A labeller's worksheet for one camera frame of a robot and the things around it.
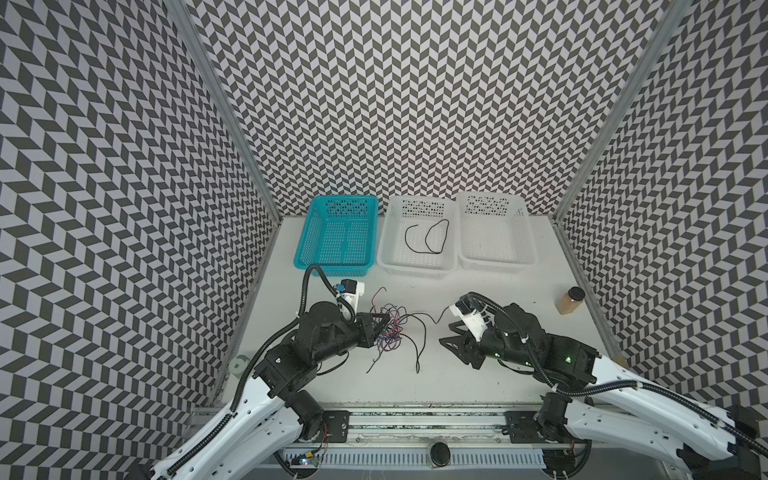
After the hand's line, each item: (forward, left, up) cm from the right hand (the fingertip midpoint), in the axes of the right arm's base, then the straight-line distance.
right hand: (446, 332), depth 68 cm
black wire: (+46, +1, -18) cm, 49 cm away
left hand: (+2, +13, +3) cm, 13 cm away
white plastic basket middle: (+46, +3, -19) cm, 49 cm away
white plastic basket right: (+47, -26, -19) cm, 57 cm away
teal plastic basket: (+49, +34, -20) cm, 63 cm away
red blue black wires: (+4, +11, -3) cm, 12 cm away
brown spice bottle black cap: (+15, -40, -15) cm, 45 cm away
